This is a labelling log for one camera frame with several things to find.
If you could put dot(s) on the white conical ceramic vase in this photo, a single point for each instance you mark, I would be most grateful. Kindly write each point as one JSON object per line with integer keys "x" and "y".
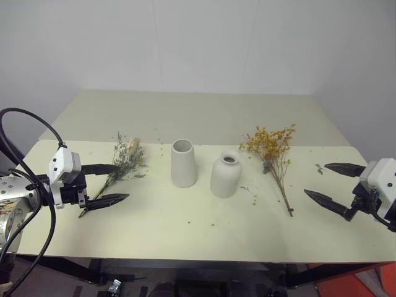
{"x": 184, "y": 167}

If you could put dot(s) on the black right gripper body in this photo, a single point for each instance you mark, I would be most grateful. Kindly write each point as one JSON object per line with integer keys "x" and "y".
{"x": 366, "y": 201}

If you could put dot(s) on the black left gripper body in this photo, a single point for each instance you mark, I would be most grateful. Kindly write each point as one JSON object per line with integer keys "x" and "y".
{"x": 72, "y": 195}

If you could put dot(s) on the white bottle-shaped ceramic vase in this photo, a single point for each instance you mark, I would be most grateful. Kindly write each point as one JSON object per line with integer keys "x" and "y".
{"x": 225, "y": 178}

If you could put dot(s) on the small green sprig scrap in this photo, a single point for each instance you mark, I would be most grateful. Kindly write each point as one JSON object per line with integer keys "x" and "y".
{"x": 246, "y": 188}

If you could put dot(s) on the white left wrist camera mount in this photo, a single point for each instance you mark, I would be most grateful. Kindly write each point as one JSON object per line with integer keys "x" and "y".
{"x": 60, "y": 161}

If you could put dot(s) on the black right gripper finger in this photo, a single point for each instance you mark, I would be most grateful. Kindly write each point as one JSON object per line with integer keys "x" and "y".
{"x": 328, "y": 202}
{"x": 345, "y": 169}

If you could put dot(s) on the black table frame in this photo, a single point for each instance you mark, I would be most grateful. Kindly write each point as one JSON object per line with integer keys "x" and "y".
{"x": 325, "y": 273}

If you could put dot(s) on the small green leaf scrap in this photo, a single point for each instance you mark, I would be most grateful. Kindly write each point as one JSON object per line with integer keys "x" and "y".
{"x": 319, "y": 169}

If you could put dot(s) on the green and beige dried bouquet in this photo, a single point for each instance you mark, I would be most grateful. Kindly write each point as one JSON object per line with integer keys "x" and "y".
{"x": 125, "y": 162}

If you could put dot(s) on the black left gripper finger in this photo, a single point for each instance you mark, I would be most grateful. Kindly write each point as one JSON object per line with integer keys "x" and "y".
{"x": 106, "y": 201}
{"x": 100, "y": 169}

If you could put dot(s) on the yellow dried flower bouquet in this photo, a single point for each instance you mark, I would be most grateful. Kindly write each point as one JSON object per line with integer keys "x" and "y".
{"x": 272, "y": 148}

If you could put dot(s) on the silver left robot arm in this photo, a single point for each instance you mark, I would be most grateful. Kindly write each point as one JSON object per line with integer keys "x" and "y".
{"x": 12, "y": 198}

